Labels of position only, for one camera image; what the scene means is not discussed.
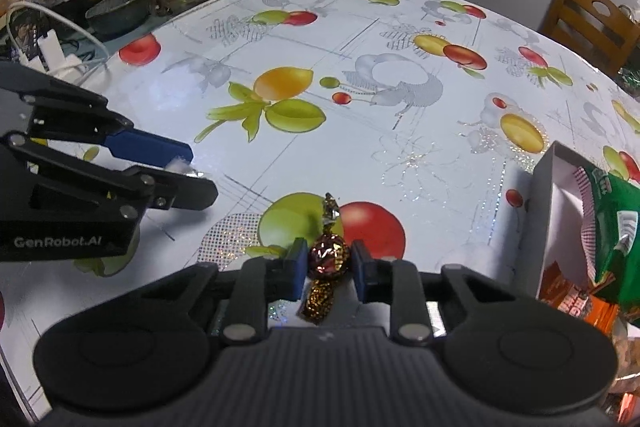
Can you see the wooden chair far right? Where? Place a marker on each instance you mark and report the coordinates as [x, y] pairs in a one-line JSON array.
[[597, 30]]

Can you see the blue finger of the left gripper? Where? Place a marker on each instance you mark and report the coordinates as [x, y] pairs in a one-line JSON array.
[[147, 148], [174, 190]]

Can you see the white shallow cardboard box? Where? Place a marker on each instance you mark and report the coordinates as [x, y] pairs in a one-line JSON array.
[[554, 364]]

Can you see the orange square snack packet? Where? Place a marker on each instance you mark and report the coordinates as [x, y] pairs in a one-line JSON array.
[[567, 297]]

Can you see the dark frying pan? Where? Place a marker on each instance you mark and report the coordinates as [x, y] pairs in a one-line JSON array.
[[114, 18]]

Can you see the red gold candy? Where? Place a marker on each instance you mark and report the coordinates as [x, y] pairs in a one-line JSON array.
[[328, 262]]

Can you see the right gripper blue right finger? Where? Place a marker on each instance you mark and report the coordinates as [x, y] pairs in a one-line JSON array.
[[363, 272]]

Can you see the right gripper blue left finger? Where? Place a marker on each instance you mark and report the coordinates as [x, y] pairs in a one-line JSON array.
[[295, 269]]

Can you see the brown peanut snack bag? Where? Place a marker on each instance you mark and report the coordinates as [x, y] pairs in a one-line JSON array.
[[625, 339]]

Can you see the fruit pattern tablecloth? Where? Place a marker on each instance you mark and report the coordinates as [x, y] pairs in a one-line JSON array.
[[423, 118]]

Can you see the green snack bag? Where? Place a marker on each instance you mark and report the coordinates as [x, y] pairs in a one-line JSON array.
[[610, 236]]

